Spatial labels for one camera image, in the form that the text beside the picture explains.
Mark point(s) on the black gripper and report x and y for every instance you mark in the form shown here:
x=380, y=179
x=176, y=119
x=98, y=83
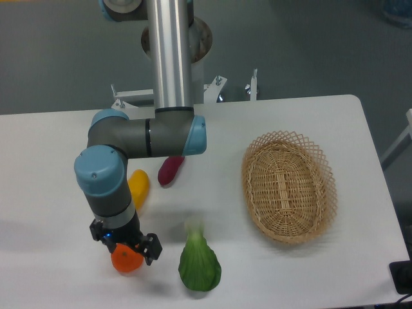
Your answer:
x=148, y=246

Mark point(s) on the orange fruit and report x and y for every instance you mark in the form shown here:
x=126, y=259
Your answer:
x=125, y=260

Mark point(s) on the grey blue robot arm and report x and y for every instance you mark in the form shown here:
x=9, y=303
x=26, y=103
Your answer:
x=114, y=139

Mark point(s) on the yellow mango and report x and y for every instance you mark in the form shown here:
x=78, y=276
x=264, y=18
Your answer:
x=139, y=186

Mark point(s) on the purple sweet potato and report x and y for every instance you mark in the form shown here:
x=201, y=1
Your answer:
x=169, y=169

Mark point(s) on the green bok choy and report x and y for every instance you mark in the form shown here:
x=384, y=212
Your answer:
x=199, y=268

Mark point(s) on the woven wicker basket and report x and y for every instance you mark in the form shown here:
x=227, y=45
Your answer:
x=288, y=187

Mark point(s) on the black device at edge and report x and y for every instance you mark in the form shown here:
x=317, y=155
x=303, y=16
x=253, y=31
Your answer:
x=401, y=276

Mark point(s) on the blue object top right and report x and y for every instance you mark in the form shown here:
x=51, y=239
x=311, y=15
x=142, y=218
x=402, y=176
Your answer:
x=397, y=12

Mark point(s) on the white table frame right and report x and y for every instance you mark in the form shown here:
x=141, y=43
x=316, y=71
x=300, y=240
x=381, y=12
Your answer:
x=399, y=145

